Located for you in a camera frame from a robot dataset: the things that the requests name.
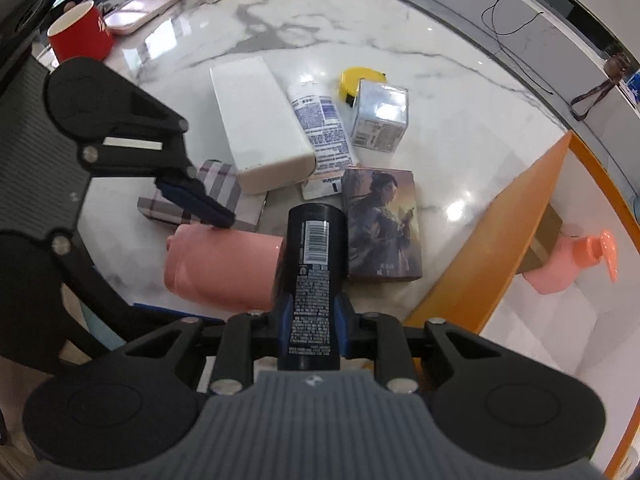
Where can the red mug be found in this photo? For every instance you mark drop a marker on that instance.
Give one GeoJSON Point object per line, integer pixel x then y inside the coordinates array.
{"type": "Point", "coordinates": [80, 40]}

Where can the white rectangular box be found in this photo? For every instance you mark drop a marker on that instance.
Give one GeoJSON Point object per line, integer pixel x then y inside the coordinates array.
{"type": "Point", "coordinates": [260, 125]}

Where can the white tube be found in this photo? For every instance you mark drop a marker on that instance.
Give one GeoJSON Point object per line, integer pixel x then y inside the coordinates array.
{"type": "Point", "coordinates": [320, 130]}

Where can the low media console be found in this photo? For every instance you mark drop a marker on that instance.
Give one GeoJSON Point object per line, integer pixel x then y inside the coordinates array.
{"type": "Point", "coordinates": [575, 45]}

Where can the black spray bottle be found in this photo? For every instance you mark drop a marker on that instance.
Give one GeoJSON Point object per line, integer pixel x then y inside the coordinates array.
{"type": "Point", "coordinates": [312, 280]}

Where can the illustrated card box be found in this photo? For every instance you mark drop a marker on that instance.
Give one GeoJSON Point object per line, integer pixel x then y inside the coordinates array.
{"type": "Point", "coordinates": [382, 225]}

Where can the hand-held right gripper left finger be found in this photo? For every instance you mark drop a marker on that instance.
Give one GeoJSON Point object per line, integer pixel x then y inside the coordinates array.
{"type": "Point", "coordinates": [284, 312]}

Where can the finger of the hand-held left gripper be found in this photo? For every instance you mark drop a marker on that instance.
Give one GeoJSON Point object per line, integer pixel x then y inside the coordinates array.
{"type": "Point", "coordinates": [165, 311]}
{"type": "Point", "coordinates": [200, 202]}

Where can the plaid box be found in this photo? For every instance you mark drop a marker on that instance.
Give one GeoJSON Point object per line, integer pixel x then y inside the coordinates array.
{"type": "Point", "coordinates": [222, 179]}

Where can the yellow tape measure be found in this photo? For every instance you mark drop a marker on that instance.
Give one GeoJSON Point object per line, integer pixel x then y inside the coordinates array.
{"type": "Point", "coordinates": [356, 79]}

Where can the blue box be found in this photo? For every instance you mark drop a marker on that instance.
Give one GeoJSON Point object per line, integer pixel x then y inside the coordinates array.
{"type": "Point", "coordinates": [633, 86]}

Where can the pink pump bottle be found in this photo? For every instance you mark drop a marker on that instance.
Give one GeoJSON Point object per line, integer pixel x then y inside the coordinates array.
{"type": "Point", "coordinates": [560, 266]}

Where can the orange storage box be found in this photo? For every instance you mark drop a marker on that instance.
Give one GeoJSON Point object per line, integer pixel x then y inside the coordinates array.
{"type": "Point", "coordinates": [480, 260]}

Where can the brown cardboard box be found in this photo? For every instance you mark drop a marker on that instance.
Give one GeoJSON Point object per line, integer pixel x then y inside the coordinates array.
{"type": "Point", "coordinates": [542, 230]}

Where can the clear plastic box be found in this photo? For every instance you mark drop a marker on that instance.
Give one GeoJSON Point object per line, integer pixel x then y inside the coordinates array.
{"type": "Point", "coordinates": [380, 115]}

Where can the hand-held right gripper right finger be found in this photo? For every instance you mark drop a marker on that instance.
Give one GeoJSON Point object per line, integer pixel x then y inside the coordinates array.
{"type": "Point", "coordinates": [345, 320]}

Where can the pink case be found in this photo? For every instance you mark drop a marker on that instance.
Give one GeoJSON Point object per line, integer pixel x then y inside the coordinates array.
{"type": "Point", "coordinates": [145, 7]}

